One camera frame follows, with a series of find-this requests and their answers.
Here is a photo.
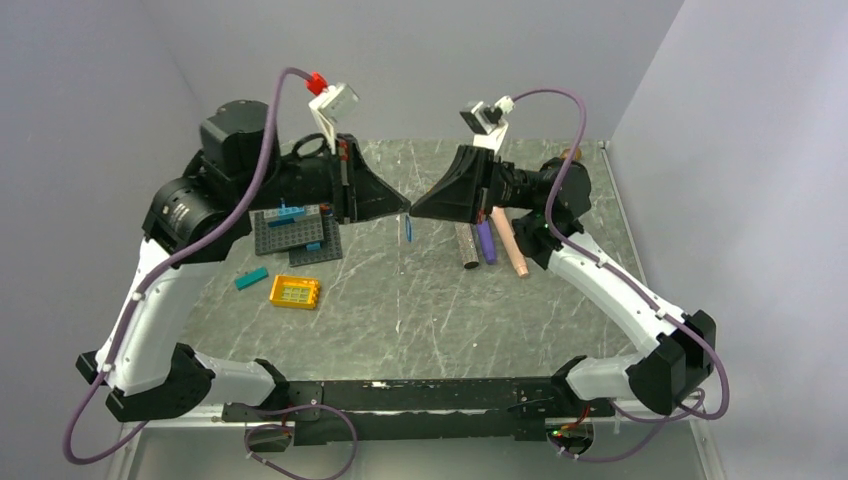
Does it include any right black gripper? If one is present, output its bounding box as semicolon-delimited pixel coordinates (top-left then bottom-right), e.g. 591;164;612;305
412;144;538;225

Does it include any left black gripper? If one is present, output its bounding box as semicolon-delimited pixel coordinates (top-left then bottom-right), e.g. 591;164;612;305
238;133;413;225

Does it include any orange lego window piece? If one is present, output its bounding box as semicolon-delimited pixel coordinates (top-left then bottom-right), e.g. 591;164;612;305
269;275;321;310

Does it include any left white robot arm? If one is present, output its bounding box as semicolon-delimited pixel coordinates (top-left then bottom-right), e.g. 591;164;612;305
76;100;410;422

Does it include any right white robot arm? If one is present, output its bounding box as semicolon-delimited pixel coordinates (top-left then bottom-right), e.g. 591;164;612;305
410;145;716;416

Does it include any glitter microphone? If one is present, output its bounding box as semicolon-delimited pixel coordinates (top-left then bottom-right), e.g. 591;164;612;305
454;223;479;270

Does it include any purple microphone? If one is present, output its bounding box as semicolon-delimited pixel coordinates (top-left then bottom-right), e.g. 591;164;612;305
475;218;497;265

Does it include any pink microphone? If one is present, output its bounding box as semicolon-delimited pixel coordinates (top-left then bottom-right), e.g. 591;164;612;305
490;207;530;279

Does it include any blue grey lego stack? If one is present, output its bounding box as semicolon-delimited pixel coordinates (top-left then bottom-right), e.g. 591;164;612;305
261;204;332;227

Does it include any dark grey lego baseplate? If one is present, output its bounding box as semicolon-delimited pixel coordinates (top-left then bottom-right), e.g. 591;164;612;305
252;211;343;267

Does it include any teal lego brick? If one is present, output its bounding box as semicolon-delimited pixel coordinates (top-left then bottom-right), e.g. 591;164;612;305
234;267;269;291

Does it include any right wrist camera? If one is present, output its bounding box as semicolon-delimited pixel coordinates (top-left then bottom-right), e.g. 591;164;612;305
459;96;515;154

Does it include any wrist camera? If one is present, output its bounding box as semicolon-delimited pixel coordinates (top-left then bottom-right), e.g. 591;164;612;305
305;72;360;154
459;96;515;154

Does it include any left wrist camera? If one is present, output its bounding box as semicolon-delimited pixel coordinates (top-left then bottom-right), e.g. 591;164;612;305
305;72;360;154

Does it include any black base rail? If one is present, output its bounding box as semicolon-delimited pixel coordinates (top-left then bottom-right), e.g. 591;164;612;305
222;377;614;446

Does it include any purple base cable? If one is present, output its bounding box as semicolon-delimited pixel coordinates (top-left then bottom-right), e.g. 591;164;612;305
243;400;360;480

